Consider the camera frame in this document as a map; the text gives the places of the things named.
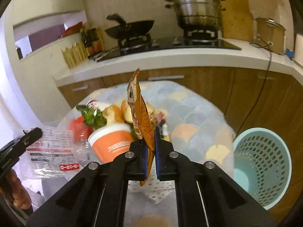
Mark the person's left hand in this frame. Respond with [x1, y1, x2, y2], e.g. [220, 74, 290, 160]
[5, 169, 31, 210]

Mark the wooden cutting board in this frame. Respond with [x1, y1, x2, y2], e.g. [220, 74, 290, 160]
[221, 0, 254, 42]

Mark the small snack packet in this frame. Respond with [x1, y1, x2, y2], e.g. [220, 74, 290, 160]
[154, 111, 172, 142]

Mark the orange snack wrapper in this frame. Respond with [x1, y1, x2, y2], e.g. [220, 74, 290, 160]
[127, 68, 156, 186]

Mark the orange instant noodle cup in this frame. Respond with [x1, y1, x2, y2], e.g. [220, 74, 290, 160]
[88, 123, 134, 163]

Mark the black wok pan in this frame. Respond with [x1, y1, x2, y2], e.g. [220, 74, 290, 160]
[105, 13, 155, 40]

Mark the wicker basket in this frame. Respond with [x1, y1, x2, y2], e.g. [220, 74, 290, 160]
[61, 43, 88, 69]

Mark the sauce bottles group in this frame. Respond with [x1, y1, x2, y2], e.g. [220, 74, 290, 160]
[80, 23, 104, 56]

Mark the pastel scallop pattern tablecloth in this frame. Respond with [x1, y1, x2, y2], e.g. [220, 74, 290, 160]
[41, 80, 237, 227]

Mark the beige rice cooker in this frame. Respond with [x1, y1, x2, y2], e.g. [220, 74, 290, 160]
[255, 17, 286, 54]

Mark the black power cable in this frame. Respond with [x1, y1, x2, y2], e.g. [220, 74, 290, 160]
[223, 41, 274, 139]

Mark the teal perforated trash basket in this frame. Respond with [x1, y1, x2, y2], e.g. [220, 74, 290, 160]
[233, 128, 292, 210]

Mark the white polka dot napkin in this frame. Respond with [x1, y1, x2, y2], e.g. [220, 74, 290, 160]
[128, 179, 175, 204]

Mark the green leafy vegetable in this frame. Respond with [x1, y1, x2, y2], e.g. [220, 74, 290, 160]
[76, 105, 107, 130]

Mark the stainless steel steamer pot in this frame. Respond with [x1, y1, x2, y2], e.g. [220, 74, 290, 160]
[165, 0, 226, 31]

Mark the clear printed plastic bag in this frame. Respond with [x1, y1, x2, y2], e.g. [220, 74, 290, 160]
[14, 126, 81, 180]

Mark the black gas stove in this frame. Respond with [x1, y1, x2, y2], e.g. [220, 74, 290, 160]
[88, 30, 241, 62]

